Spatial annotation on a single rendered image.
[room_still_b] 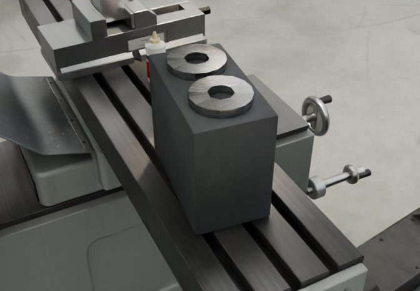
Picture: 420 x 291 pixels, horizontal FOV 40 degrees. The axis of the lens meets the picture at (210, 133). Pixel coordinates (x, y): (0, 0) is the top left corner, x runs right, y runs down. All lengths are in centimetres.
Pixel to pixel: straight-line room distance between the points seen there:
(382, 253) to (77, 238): 67
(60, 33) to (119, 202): 38
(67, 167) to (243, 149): 49
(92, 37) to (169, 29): 18
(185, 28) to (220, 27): 225
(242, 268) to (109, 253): 60
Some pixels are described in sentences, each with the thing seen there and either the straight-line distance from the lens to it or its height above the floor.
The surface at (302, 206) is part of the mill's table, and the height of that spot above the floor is 95.
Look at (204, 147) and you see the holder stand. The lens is 75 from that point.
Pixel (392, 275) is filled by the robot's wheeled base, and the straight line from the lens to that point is 132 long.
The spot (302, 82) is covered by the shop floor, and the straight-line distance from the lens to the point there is 303.
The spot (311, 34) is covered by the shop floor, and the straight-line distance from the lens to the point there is 353.
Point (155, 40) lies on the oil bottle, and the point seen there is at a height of 104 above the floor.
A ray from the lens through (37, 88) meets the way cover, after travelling 134.
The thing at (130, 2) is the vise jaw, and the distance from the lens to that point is 128.
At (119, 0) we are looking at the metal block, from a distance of 125.
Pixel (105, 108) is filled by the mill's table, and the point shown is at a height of 95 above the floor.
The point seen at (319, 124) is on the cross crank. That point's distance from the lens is 162.
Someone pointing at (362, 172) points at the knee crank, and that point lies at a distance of 165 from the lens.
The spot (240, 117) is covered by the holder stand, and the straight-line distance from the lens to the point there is 76.
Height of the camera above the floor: 157
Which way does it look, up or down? 37 degrees down
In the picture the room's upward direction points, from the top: straight up
